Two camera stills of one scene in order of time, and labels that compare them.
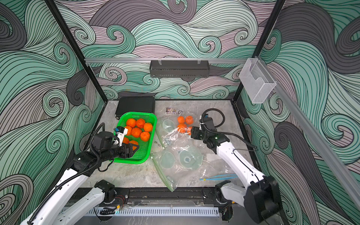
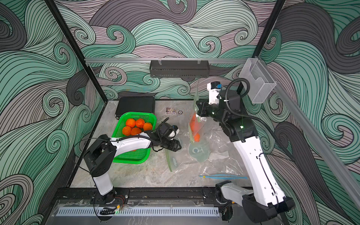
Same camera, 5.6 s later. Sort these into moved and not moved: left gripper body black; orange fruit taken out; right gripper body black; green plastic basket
Moved: right gripper body black; left gripper body black
Not moved: green plastic basket; orange fruit taken out
